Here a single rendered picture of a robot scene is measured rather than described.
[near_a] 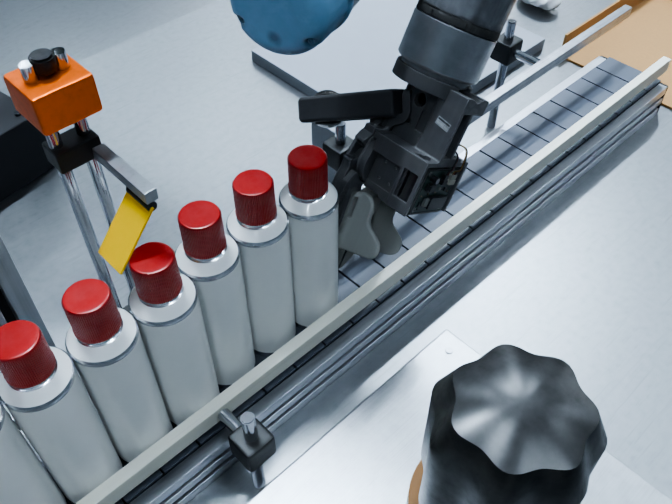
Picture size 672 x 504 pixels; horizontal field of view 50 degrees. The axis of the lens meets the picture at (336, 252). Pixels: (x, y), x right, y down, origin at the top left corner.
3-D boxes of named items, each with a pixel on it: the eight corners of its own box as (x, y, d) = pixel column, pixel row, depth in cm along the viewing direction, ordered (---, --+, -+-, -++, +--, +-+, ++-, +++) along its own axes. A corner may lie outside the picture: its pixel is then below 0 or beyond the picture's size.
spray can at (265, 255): (260, 365, 69) (239, 213, 54) (234, 329, 72) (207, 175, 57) (306, 340, 71) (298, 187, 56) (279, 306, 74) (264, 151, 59)
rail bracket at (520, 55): (517, 149, 98) (543, 43, 86) (476, 125, 102) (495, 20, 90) (531, 139, 100) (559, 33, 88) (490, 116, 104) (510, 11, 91)
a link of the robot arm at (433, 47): (398, 1, 59) (448, 15, 66) (377, 53, 61) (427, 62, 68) (469, 36, 56) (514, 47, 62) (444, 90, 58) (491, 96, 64)
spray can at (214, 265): (229, 398, 66) (198, 249, 51) (190, 369, 69) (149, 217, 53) (267, 361, 69) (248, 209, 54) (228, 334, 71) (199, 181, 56)
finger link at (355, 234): (350, 297, 67) (389, 213, 63) (307, 263, 70) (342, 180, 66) (370, 292, 69) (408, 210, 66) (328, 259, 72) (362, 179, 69)
